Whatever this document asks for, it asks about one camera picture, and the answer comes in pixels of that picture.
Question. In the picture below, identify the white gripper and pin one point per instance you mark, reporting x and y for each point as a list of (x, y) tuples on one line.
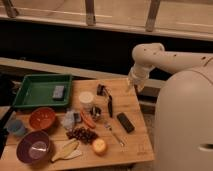
[(137, 78)]

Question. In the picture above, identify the grey towel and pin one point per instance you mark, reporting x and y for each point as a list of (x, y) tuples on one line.
[(70, 119)]

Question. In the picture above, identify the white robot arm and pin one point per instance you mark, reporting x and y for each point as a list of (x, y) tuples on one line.
[(183, 138)]

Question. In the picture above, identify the white paper cup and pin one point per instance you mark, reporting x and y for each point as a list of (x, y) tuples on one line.
[(86, 99)]

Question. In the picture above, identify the small dark metal cup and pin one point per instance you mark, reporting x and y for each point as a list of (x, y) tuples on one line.
[(95, 113)]

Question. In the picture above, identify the blue plastic cup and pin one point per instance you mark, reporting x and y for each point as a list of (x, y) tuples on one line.
[(16, 127)]

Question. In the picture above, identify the small dark clip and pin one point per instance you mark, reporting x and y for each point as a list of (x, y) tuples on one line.
[(100, 90)]

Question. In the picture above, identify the black remote control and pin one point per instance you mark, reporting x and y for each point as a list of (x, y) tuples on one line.
[(125, 122)]

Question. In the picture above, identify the metal fork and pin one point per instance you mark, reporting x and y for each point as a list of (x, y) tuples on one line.
[(108, 127)]

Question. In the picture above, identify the orange carrot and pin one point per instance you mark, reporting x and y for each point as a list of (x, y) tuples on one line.
[(87, 120)]

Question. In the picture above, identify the grey sponge block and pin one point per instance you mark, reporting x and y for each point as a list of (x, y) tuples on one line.
[(58, 93)]

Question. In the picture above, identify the dark grape bunch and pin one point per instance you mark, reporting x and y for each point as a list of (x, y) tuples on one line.
[(85, 135)]

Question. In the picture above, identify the yellow apple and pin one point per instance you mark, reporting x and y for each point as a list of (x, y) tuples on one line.
[(99, 146)]

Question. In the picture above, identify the green plastic tray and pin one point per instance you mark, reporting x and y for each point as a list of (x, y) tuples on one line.
[(37, 90)]

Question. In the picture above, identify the wooden spatula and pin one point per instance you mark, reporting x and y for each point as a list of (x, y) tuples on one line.
[(68, 151)]

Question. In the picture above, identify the orange bowl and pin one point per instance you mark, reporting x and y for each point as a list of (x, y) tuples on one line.
[(42, 118)]

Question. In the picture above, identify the purple bowl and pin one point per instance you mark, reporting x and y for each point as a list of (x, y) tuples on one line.
[(33, 147)]

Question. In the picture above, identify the black handled peeler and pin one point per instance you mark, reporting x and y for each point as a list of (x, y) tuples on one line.
[(110, 107)]

